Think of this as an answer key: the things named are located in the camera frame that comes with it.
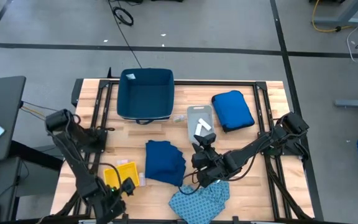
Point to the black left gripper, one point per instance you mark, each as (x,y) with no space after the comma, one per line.
(113,203)

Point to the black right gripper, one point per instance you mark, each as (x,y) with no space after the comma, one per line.
(207,165)

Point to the yellow plastic basket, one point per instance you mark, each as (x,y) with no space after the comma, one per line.
(126,172)

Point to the white gauze roll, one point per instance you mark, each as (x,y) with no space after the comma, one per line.
(204,124)
(198,129)

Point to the small white pink packet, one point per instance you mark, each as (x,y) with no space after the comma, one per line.
(142,180)

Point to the light blue patterned gown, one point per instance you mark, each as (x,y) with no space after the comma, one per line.
(197,205)

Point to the navy scrub cloth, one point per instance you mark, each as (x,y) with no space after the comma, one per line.
(163,161)

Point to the grey plastic bin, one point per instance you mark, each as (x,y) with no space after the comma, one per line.
(194,115)

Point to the small clear plastic bottle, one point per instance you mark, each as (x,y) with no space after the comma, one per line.
(179,118)

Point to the navy fabric storage bin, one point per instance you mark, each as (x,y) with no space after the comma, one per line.
(145,93)

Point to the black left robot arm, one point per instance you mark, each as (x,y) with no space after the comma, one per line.
(80,168)

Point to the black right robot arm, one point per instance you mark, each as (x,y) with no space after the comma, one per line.
(250,149)

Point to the bright blue folded pad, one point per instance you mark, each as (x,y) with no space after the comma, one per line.
(232,110)

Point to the black computer desk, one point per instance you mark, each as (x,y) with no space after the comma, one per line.
(2,186)

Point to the black box on table edge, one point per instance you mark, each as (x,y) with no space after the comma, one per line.
(77,91)

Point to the dark grey desk top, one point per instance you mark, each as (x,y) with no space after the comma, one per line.
(2,99)

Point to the grey metal floor bar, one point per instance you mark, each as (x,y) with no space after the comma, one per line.
(356,103)

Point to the grey metal table base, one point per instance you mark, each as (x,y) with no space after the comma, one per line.
(353,9)

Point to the black aluminium table frame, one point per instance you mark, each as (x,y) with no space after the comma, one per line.
(228,83)

